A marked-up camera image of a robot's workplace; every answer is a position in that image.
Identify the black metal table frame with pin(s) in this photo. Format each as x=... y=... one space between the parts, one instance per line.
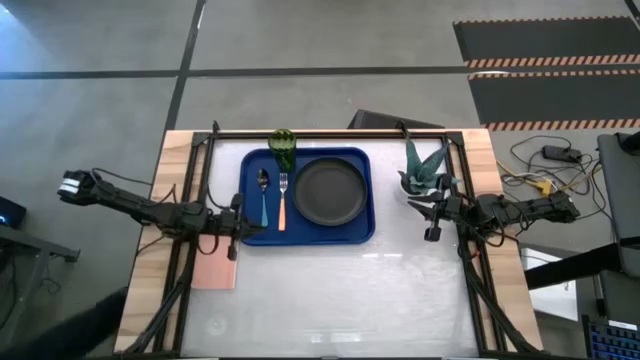
x=325 y=134

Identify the dark round plate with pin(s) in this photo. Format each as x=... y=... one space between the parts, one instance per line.
x=330 y=192

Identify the black electronic device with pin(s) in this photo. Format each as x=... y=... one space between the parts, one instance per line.
x=12 y=212

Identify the grey side desk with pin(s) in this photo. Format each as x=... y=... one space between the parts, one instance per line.
x=622 y=200

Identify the potted plant in white pot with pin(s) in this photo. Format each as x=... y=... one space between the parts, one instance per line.
x=420 y=172

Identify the blue plastic tray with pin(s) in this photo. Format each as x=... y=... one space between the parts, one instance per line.
x=320 y=235

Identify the black orange-striped floor mat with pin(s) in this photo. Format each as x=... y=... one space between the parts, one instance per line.
x=550 y=37
x=550 y=97

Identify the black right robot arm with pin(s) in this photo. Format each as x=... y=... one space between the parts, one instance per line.
x=540 y=210

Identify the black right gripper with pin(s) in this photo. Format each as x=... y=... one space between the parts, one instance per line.
x=450 y=210

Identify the white box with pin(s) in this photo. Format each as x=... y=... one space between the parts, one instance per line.
x=555 y=300

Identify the pink rectangular mat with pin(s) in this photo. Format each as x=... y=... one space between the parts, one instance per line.
x=215 y=272

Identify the green glass cup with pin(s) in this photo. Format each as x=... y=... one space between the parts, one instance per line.
x=282 y=147

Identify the black power adapter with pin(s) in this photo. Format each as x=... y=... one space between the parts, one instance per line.
x=562 y=153

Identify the backlit keyboard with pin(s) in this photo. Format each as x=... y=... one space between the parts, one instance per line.
x=615 y=345

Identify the black metal beam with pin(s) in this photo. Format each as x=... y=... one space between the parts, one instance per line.
x=570 y=267

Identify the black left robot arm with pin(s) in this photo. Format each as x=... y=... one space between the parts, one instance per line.
x=150 y=212

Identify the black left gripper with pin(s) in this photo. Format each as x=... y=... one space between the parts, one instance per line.
x=237 y=227

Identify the grey metal side table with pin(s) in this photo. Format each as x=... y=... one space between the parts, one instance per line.
x=30 y=240

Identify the black chair back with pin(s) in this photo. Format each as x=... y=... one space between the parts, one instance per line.
x=380 y=120

